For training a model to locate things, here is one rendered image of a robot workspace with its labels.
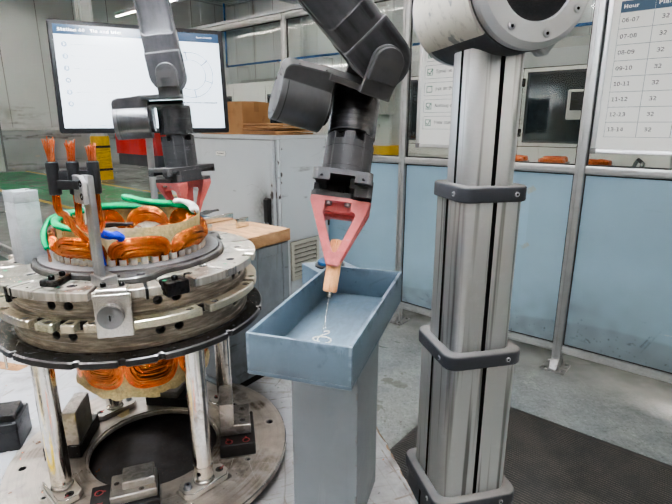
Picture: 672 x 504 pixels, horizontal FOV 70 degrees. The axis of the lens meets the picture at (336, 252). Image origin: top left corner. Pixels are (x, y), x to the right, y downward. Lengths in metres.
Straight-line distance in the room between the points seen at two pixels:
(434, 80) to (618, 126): 0.96
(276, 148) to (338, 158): 2.36
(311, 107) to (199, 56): 1.26
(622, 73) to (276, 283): 1.98
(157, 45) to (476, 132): 0.53
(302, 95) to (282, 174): 2.39
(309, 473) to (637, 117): 2.20
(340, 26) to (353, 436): 0.44
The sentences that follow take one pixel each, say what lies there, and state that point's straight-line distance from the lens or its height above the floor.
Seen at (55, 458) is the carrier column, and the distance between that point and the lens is 0.74.
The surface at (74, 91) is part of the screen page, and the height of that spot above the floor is 1.36.
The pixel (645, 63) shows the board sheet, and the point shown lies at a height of 1.51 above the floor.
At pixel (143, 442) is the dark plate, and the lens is 0.86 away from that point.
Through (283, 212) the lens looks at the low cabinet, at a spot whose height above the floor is 0.74.
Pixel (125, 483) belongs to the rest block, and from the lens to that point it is 0.70.
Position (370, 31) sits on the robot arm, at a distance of 0.55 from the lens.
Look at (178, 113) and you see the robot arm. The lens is 0.90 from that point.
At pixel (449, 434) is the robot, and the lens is 0.84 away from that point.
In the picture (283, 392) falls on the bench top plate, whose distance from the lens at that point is 0.94.
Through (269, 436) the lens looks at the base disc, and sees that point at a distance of 0.80.
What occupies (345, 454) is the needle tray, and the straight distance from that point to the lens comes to 0.61.
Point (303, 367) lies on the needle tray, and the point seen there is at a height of 1.04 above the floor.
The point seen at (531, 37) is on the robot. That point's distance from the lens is 0.68.
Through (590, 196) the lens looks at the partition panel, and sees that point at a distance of 2.63.
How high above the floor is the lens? 1.26
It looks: 15 degrees down
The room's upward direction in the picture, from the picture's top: straight up
